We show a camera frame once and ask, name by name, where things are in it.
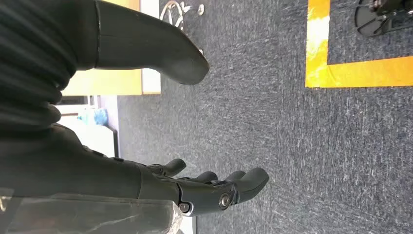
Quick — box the ribbed grey right arm sleeve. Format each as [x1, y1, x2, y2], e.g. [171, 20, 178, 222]
[0, 0, 80, 132]

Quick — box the white cabinet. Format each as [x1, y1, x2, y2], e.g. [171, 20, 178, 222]
[54, 95, 120, 159]

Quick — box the yellow floor tape square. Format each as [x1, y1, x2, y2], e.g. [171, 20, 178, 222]
[304, 0, 413, 88]

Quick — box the light blue plastic bag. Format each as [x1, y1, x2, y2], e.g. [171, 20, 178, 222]
[76, 108, 109, 127]

